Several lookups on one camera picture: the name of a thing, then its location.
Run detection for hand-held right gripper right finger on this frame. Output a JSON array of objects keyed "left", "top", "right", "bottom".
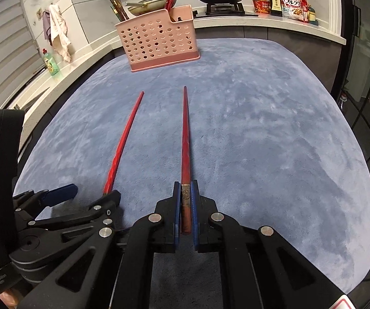
[{"left": 190, "top": 181, "right": 348, "bottom": 309}]

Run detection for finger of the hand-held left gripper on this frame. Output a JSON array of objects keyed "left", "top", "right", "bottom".
[
  {"left": 12, "top": 183, "right": 77, "bottom": 211},
  {"left": 27, "top": 190, "right": 121, "bottom": 232}
]

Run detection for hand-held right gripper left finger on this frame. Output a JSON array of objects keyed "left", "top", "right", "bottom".
[{"left": 17, "top": 181, "right": 182, "bottom": 309}]

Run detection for red chopstick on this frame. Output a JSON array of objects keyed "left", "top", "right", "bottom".
[
  {"left": 179, "top": 86, "right": 193, "bottom": 235},
  {"left": 103, "top": 91, "right": 144, "bottom": 197}
]

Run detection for pink perforated utensil basket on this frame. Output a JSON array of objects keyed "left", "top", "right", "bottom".
[{"left": 114, "top": 5, "right": 201, "bottom": 73}]

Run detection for kitchen sink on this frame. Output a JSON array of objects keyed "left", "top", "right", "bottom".
[{"left": 11, "top": 87, "right": 51, "bottom": 111}]

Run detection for blue plush mat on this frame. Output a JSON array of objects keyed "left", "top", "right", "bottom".
[{"left": 12, "top": 38, "right": 370, "bottom": 309}]

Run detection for green dish soap bottle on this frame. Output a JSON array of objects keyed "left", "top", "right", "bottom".
[{"left": 42, "top": 48, "right": 60, "bottom": 77}]

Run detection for white window blinds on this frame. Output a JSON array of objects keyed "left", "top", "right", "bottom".
[{"left": 0, "top": 0, "right": 45, "bottom": 111}]

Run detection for beige hanging towel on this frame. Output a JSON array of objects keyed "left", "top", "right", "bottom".
[{"left": 49, "top": 4, "right": 72, "bottom": 62}]

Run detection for purple hanging cloth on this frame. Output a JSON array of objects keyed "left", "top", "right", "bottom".
[{"left": 41, "top": 11, "right": 52, "bottom": 41}]

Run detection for white-topped kitchen counter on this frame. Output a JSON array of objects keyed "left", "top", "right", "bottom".
[{"left": 6, "top": 13, "right": 347, "bottom": 129}]

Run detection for black burner grate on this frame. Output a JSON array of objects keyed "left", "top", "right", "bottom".
[{"left": 206, "top": 3, "right": 246, "bottom": 15}]

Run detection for black glass gas stove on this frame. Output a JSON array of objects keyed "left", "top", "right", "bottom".
[{"left": 192, "top": 5, "right": 259, "bottom": 18}]

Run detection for red instant noodle cup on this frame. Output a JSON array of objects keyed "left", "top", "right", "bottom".
[{"left": 252, "top": 0, "right": 272, "bottom": 15}]

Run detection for red cereal bag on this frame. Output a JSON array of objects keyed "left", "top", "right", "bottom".
[{"left": 281, "top": 0, "right": 309, "bottom": 22}]

